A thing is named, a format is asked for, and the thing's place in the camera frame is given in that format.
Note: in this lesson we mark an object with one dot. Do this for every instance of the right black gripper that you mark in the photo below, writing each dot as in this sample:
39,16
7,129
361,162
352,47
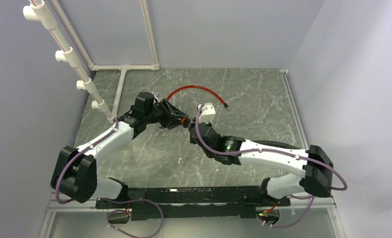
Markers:
192,140

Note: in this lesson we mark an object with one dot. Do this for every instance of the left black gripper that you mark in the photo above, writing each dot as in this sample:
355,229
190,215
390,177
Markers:
172,115

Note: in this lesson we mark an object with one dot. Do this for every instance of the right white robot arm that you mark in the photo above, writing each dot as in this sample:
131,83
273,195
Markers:
308,170

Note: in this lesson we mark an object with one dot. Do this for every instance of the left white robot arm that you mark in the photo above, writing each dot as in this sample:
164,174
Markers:
75,176

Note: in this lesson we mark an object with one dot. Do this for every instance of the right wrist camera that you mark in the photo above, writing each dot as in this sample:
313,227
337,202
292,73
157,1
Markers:
207,113

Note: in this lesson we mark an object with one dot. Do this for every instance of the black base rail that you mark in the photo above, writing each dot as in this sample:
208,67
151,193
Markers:
192,202

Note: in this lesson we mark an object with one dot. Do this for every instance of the white PVC pipe frame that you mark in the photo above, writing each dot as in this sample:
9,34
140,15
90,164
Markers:
38,11

